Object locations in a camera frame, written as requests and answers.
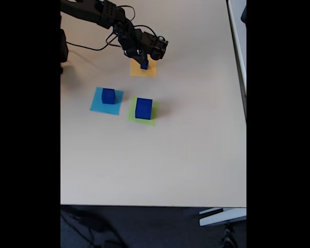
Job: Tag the mid-small blue cube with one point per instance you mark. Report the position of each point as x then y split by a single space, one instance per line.
144 66

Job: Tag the medium blue cube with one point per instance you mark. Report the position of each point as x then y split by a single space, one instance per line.
108 96

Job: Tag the large blue cube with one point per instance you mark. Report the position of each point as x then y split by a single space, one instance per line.
144 108

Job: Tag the orange paper square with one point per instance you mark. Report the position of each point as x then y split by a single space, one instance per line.
134 71

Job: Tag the green paper square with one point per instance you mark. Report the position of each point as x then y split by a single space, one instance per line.
130 116

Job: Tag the light blue paper square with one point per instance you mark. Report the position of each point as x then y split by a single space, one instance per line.
98 108

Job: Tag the dark object on adjacent table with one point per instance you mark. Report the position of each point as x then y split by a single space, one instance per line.
244 14

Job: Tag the white table foot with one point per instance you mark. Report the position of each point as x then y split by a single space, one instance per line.
222 217

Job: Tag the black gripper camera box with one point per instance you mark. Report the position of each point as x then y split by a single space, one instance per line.
155 45

